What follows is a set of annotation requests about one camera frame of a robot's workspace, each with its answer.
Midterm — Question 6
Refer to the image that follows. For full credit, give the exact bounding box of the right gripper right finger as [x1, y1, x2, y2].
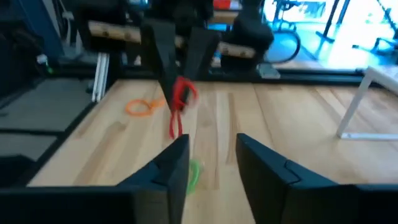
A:
[235, 133, 398, 224]

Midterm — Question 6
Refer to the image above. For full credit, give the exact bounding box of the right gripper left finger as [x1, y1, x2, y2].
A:
[0, 133, 191, 224]

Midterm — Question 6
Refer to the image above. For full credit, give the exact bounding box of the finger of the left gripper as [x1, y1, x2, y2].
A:
[184, 27, 220, 81]
[141, 19, 185, 110]

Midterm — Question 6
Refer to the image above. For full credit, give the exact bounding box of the red rubber band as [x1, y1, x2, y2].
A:
[169, 76, 200, 140]

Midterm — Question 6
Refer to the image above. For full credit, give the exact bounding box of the orange rubber band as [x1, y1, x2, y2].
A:
[125, 96, 167, 118]

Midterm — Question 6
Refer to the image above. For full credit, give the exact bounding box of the white perforated metal shelf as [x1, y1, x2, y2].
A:
[335, 64, 398, 141]

